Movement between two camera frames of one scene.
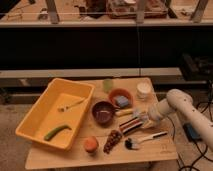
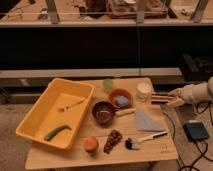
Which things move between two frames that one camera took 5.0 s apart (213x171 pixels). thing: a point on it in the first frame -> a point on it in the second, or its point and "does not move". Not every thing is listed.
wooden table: [115, 130] does not move
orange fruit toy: [91, 144] does not move
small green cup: [107, 84] does not move
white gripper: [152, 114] -> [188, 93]
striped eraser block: [130, 125] -> [162, 98]
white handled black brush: [134, 144] does not move
